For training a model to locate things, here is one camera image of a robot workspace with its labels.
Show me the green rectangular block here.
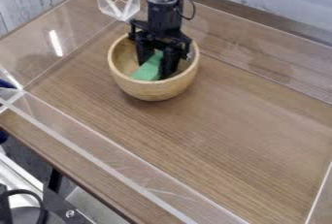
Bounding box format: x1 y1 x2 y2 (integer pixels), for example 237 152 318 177
131 50 163 81

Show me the grey metal bracket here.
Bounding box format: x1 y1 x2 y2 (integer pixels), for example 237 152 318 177
43 186 96 224

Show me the clear acrylic tray wall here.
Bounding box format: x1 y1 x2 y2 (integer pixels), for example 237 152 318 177
0 0 332 224

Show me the blue object at edge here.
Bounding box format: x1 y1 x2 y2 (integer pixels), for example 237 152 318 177
0 79 16 89

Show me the brown wooden bowl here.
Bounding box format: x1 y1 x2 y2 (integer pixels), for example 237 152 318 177
107 34 199 102

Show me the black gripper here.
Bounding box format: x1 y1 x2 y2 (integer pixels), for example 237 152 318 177
128 19 191 80

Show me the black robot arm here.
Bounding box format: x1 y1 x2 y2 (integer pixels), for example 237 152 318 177
128 0 195 80

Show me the black cable loop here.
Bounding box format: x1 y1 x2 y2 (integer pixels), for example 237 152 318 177
0 188 49 224

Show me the black table leg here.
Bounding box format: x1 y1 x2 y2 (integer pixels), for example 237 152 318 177
48 169 63 193

